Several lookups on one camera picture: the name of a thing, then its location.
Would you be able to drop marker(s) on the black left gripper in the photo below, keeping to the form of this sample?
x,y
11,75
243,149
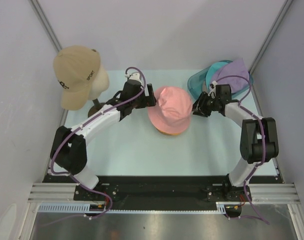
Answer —
x,y
148,101

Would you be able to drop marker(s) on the aluminium corner rail left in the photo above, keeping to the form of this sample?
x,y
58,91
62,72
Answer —
x,y
45,23

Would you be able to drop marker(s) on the aluminium corner rail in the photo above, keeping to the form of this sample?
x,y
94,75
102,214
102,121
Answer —
x,y
45,23
275,26

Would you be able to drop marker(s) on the teal hat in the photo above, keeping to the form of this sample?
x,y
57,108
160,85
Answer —
x,y
213,69

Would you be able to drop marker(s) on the tan baseball cap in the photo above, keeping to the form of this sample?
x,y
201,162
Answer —
x,y
75,68

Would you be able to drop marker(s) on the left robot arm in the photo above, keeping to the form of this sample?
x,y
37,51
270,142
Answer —
x,y
69,148

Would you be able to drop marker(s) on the aluminium frame rail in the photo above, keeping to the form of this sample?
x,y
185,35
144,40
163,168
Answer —
x,y
71,192

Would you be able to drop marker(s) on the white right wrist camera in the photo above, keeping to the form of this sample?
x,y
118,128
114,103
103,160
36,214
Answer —
x,y
212,88

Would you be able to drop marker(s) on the aluminium corner rail right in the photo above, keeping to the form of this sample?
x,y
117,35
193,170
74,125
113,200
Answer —
x,y
275,26

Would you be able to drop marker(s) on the cream mannequin head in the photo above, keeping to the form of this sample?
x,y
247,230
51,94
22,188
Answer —
x,y
99,85

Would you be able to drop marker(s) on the light wooden hat stand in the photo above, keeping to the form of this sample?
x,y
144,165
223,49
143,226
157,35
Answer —
x,y
170,134

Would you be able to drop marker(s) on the yellow bucket hat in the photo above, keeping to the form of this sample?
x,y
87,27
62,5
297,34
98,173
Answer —
x,y
169,132

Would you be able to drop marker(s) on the pink bucket hat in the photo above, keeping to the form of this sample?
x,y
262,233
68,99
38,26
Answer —
x,y
172,112

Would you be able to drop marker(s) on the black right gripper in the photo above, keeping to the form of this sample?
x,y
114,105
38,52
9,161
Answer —
x,y
202,110

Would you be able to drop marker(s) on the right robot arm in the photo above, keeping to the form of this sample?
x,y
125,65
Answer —
x,y
259,138

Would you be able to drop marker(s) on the purple hat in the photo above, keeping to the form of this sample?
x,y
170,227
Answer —
x,y
233,74

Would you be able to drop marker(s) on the teal plastic bin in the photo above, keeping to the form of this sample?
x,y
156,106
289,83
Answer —
x,y
195,82

